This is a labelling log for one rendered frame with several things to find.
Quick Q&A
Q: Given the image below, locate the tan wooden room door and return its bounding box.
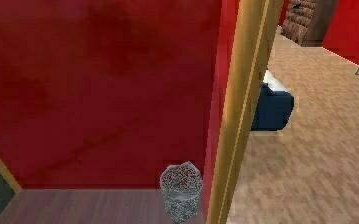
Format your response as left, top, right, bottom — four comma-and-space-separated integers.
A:
205, 0, 285, 224

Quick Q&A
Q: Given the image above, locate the dark blue armchair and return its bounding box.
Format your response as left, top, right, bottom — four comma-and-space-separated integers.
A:
250, 69, 295, 132

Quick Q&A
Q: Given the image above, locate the brown wooden bookshelf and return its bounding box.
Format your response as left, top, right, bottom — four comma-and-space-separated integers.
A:
280, 0, 339, 48

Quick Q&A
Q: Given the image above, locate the grey wire mesh wastebasket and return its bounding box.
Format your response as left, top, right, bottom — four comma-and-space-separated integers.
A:
159, 161, 204, 224

